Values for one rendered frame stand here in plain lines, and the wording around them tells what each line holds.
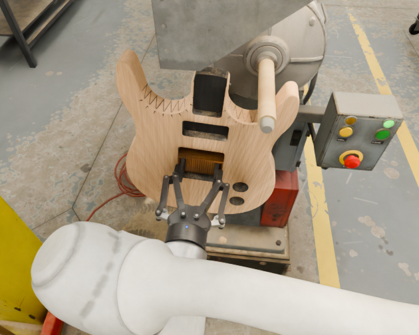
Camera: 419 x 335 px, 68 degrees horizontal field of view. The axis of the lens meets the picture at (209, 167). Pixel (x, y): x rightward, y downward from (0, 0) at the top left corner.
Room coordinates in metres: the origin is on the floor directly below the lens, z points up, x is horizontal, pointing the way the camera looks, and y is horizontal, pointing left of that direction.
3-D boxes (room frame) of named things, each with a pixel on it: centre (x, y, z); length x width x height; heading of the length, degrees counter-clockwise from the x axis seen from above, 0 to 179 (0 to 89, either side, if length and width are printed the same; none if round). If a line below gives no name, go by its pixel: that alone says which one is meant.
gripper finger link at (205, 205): (0.35, 0.00, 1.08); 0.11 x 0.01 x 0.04; 152
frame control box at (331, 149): (0.69, -0.38, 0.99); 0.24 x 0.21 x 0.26; 174
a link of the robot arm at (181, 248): (0.22, 0.05, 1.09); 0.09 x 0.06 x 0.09; 83
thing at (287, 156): (0.85, -0.30, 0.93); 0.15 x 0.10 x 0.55; 174
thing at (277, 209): (0.85, -0.31, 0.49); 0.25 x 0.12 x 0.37; 174
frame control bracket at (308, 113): (0.70, -0.32, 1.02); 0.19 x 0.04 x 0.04; 84
